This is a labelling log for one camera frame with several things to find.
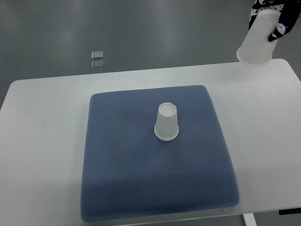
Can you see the black white robotic hand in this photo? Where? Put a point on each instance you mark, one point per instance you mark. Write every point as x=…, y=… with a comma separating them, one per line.
x=289, y=13

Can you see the white paper cup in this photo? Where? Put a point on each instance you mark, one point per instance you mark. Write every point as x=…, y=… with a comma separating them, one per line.
x=256, y=50
x=166, y=127

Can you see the white paper cup on cushion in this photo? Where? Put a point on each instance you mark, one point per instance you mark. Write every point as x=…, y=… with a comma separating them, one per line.
x=166, y=127

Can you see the upper metal floor plate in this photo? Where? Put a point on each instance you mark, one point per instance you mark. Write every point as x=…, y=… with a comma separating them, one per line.
x=97, y=55

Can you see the black table control panel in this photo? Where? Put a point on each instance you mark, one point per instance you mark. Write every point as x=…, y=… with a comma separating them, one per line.
x=289, y=211

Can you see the white table leg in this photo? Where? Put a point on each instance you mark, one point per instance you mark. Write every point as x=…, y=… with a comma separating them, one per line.
x=249, y=219

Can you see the blue textured foam cushion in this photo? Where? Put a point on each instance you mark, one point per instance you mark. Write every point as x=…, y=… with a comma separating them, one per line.
x=129, y=172

